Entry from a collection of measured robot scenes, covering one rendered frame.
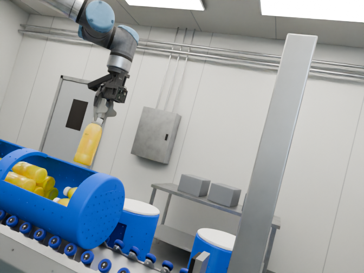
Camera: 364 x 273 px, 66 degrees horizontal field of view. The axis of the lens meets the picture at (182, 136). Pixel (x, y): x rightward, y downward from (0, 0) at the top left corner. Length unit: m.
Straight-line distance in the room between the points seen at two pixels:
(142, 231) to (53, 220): 0.57
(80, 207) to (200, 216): 3.46
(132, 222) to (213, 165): 2.91
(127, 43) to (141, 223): 0.90
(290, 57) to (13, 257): 1.14
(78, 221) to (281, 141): 0.74
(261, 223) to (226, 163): 3.70
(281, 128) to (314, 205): 3.67
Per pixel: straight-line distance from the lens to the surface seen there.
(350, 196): 4.30
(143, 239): 1.59
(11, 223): 1.32
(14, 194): 1.26
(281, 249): 4.32
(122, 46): 1.13
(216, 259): 1.38
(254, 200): 0.60
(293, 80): 0.63
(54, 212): 1.12
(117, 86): 1.09
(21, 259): 1.26
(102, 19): 1.00
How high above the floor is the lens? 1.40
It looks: 3 degrees up
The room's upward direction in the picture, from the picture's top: 15 degrees clockwise
